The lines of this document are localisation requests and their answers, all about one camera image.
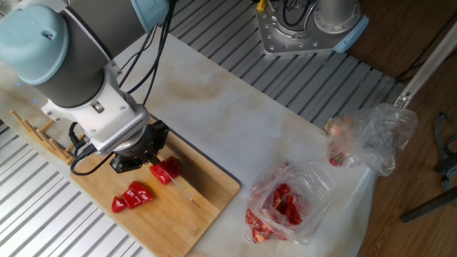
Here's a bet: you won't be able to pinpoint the aluminium frame bar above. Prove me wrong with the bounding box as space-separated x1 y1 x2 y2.
394 21 457 108

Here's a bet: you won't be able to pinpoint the silver robot mounting plate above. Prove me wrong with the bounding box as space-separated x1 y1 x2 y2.
256 0 343 56

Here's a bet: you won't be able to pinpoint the chopped red pepper pieces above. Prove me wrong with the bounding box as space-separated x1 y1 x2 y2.
245 181 304 244

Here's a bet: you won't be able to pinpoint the thin black floor wire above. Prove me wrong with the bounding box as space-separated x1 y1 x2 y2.
394 14 457 85

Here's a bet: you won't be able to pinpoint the black furniture leg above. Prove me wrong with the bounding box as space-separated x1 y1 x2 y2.
399 187 457 224

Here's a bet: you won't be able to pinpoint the grey cable bundle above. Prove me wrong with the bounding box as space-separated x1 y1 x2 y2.
433 113 457 193

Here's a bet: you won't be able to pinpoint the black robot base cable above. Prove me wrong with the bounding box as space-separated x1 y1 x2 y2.
281 0 318 28

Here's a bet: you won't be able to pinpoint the wooden peg rack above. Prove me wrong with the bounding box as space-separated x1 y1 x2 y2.
9 109 85 166

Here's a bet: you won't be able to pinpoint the cut red pepper tip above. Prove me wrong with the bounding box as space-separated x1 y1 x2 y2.
111 196 129 214

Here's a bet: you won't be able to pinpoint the clear plastic bag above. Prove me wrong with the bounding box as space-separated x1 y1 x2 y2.
323 102 418 176
244 160 336 246

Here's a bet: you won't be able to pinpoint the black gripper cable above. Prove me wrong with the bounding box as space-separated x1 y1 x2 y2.
68 0 176 177

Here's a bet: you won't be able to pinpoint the marble pattern table mat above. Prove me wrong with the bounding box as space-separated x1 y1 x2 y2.
0 0 378 257

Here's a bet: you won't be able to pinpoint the pale pepper scraps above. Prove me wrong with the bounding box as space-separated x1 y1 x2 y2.
323 116 354 168

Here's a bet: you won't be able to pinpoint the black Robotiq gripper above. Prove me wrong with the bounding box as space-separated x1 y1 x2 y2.
109 119 170 175

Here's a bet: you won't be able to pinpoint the steel cleaver knife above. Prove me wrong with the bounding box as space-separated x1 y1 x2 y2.
156 166 201 209

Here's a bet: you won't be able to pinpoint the bamboo cutting board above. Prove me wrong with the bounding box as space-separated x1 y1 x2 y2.
69 128 242 257

